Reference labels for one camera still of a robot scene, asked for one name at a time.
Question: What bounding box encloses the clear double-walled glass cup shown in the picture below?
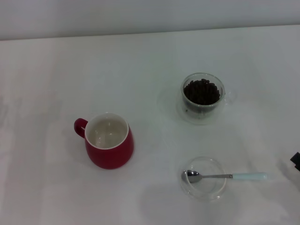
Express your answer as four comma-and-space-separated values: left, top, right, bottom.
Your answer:
177, 72, 237, 125

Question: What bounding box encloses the red ceramic mug white inside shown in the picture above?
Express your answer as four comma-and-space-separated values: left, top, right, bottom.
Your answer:
74, 112, 135, 170

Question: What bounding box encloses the pile of dark coffee beans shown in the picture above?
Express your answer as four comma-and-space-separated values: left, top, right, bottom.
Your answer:
183, 79, 221, 105

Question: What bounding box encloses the steel spoon light blue handle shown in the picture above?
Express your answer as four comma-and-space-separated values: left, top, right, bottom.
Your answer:
181, 170, 269, 184

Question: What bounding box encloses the clear shallow glass dish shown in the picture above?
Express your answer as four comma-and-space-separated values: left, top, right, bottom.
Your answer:
180, 156, 228, 202

